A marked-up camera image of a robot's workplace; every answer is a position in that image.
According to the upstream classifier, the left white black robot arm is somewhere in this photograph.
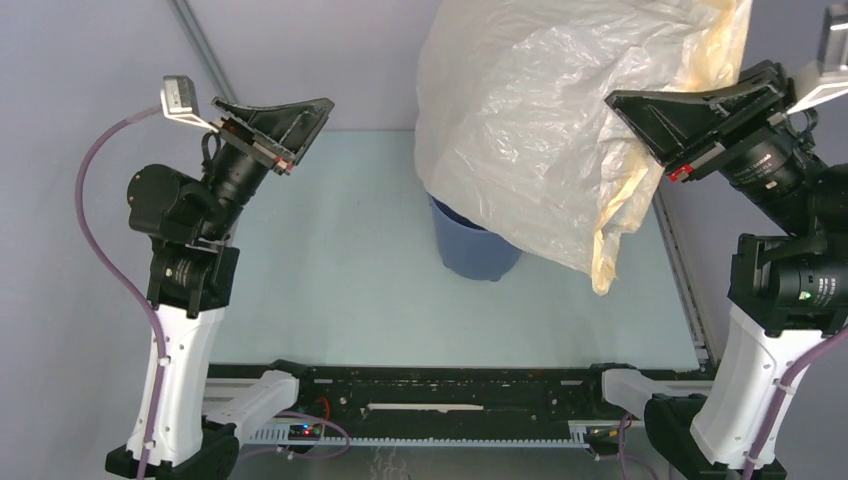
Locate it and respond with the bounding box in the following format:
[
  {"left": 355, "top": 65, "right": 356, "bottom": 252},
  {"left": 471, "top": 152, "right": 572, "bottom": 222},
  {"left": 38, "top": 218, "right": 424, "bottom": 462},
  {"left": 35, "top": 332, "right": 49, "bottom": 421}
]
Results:
[{"left": 105, "top": 98, "right": 334, "bottom": 479}]

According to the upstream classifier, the translucent white yellow trash bag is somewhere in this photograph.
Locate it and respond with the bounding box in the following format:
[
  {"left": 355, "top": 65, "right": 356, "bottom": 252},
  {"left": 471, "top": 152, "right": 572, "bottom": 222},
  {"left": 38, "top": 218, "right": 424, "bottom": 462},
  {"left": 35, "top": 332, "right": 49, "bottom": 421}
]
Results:
[{"left": 414, "top": 1, "right": 752, "bottom": 295}]

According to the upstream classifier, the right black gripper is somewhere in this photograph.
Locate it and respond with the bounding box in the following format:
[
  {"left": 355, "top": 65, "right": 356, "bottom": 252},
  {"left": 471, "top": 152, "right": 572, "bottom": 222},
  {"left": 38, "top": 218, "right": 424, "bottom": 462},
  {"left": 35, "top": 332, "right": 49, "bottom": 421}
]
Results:
[{"left": 606, "top": 53, "right": 823, "bottom": 232}]

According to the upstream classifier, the left circuit board with leds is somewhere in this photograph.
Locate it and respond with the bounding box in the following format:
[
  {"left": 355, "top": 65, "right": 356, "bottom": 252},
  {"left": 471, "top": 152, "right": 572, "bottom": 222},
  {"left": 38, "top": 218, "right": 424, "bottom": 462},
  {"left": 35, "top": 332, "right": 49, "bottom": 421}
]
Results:
[{"left": 286, "top": 423, "right": 323, "bottom": 442}]

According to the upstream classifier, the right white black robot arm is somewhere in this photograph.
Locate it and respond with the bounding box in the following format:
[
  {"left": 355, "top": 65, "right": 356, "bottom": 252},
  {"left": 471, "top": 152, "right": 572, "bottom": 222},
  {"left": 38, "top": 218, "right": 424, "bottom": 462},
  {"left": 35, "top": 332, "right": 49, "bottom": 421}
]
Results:
[{"left": 581, "top": 61, "right": 847, "bottom": 479}]

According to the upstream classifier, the right circuit board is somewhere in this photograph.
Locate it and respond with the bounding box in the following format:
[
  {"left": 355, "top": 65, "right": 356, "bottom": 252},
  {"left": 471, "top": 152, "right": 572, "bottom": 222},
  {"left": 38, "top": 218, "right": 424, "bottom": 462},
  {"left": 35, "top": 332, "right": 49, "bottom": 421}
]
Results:
[{"left": 584, "top": 426, "right": 629, "bottom": 444}]

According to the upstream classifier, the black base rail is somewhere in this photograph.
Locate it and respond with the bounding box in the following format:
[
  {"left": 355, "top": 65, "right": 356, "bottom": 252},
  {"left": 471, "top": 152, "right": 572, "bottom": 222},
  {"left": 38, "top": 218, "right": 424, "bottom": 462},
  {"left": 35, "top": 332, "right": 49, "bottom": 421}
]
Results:
[{"left": 205, "top": 362, "right": 713, "bottom": 446}]

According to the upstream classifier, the blue plastic trash bin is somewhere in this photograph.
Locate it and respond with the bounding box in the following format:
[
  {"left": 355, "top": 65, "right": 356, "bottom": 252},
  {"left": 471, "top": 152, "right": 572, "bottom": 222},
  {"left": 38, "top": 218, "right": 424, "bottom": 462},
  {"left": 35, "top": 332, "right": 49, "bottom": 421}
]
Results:
[{"left": 428, "top": 196, "right": 522, "bottom": 282}]

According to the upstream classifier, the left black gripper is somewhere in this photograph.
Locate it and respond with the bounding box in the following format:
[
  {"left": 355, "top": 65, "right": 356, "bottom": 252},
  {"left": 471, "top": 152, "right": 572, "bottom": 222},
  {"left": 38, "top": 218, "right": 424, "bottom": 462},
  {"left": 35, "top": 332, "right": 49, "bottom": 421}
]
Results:
[{"left": 198, "top": 95, "right": 334, "bottom": 240}]

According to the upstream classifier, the left aluminium corner profile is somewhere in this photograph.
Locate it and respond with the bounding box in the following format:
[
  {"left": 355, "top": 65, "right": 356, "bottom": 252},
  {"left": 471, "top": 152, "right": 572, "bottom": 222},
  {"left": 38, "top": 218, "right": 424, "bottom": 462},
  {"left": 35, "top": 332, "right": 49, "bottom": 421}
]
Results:
[{"left": 166, "top": 0, "right": 238, "bottom": 102}]

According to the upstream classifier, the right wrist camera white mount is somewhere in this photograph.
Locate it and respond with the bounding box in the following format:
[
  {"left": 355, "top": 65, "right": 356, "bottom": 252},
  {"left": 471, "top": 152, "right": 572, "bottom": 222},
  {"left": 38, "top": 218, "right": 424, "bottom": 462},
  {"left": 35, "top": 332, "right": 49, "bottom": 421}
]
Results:
[{"left": 787, "top": 2, "right": 847, "bottom": 115}]

